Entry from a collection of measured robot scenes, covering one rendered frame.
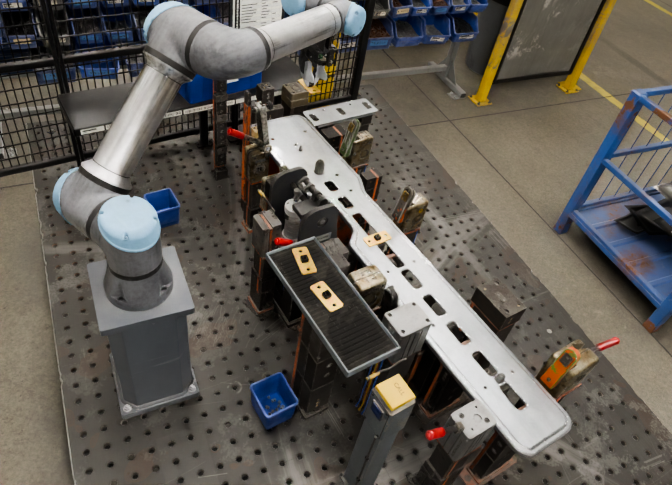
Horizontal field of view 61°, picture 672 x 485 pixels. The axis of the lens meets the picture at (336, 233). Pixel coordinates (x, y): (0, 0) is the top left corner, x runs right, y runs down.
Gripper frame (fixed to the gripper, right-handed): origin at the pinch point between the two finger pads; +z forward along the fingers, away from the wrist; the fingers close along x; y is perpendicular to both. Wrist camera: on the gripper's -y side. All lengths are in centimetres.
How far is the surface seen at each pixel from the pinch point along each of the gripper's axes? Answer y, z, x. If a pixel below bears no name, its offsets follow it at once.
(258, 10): -55, 4, 10
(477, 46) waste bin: -153, 108, 262
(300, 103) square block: -23.5, 26.0, 13.3
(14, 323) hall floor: -49, 128, -102
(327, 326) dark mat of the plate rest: 75, 9, -38
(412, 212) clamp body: 43, 24, 15
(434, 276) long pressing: 66, 26, 6
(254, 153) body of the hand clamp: 1.6, 21.9, -18.6
